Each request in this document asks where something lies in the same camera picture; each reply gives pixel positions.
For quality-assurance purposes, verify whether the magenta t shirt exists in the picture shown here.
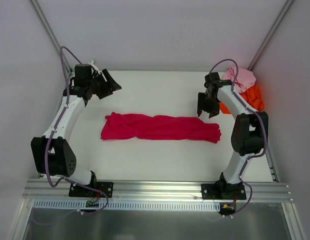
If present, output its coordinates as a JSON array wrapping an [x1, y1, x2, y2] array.
[[101, 112, 221, 144]]

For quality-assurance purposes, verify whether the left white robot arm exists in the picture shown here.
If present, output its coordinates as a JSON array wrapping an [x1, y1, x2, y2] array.
[[31, 62, 122, 197]]

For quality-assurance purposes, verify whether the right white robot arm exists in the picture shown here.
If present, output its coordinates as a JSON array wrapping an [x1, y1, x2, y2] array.
[[197, 72, 268, 200]]

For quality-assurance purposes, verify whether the pink t shirt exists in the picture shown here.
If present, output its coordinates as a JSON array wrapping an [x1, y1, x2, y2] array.
[[222, 66, 256, 92]]

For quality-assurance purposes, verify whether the orange t shirt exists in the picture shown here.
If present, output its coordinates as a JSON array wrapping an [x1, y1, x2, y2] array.
[[219, 83, 265, 115]]

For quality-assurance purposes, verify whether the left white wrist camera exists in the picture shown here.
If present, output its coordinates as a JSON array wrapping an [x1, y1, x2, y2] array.
[[88, 59, 101, 73]]

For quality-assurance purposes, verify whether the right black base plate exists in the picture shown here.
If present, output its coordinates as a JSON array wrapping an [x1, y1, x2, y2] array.
[[201, 182, 247, 200]]

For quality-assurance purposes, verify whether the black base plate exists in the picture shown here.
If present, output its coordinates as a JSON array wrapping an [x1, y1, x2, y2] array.
[[68, 181, 114, 198], [201, 182, 247, 200]]

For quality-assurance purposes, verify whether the left aluminium frame post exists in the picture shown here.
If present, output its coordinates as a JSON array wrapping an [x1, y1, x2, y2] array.
[[29, 0, 61, 58]]

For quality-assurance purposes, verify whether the aluminium frame post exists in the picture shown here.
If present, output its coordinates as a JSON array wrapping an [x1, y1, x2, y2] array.
[[248, 0, 295, 71], [29, 0, 61, 58]]

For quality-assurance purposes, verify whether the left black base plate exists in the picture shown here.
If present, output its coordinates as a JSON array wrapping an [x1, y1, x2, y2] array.
[[68, 181, 114, 198]]

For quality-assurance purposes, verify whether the aluminium mounting rail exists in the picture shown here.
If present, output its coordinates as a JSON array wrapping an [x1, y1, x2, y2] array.
[[22, 178, 294, 203]]

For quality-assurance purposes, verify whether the right aluminium frame post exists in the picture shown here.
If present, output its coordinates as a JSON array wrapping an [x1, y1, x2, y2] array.
[[248, 0, 295, 71]]

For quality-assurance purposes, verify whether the white slotted cable duct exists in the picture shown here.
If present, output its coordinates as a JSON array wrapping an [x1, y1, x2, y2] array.
[[33, 199, 220, 212]]

